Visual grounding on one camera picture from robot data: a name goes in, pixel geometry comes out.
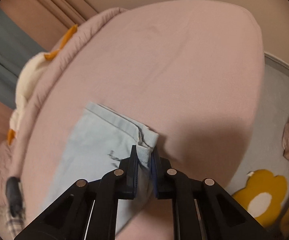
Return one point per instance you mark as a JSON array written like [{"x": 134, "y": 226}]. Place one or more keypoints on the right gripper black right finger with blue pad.
[{"x": 201, "y": 209}]

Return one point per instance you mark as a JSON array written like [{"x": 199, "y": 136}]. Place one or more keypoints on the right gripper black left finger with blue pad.
[{"x": 87, "y": 210}]

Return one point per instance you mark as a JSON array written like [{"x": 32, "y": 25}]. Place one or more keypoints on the light blue strawberry pants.
[{"x": 97, "y": 144}]

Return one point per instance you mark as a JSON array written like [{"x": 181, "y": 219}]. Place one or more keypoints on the yellow flower rug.
[{"x": 262, "y": 197}]

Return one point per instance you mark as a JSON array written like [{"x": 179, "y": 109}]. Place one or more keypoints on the plaid pillow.
[{"x": 15, "y": 224}]

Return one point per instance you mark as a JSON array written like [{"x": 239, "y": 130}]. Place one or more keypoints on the folded dark denim jeans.
[{"x": 14, "y": 196}]

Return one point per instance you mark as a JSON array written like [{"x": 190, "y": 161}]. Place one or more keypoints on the pink quilted duvet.
[{"x": 89, "y": 69}]

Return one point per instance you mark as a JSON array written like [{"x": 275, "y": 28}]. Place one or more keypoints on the pink bed sheet mattress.
[{"x": 196, "y": 70}]

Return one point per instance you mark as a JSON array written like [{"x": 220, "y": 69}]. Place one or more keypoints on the white goose plush toy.
[{"x": 27, "y": 81}]

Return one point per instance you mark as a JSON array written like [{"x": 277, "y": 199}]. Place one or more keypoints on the teal curtain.
[{"x": 16, "y": 48}]

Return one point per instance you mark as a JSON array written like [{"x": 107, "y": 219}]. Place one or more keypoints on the pink curtain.
[{"x": 45, "y": 21}]

